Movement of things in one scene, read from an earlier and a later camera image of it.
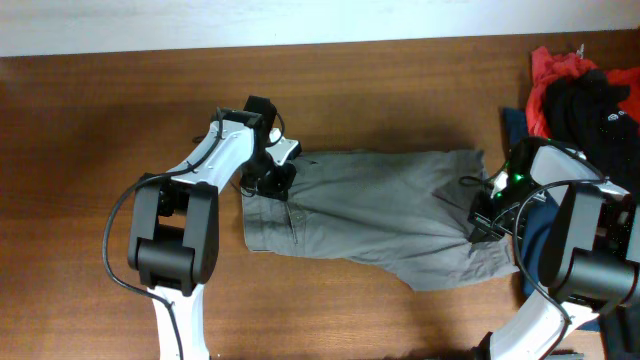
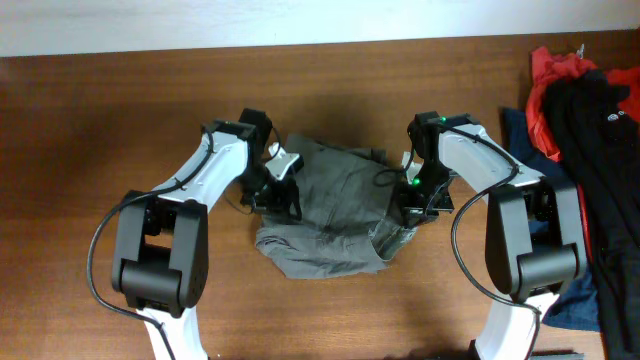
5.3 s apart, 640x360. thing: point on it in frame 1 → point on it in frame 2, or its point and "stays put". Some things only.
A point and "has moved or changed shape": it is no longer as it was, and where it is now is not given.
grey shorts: [404, 212] has moved or changed shape
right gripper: [479, 216] → [411, 209]
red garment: [548, 68] stays put
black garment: [584, 111] stays put
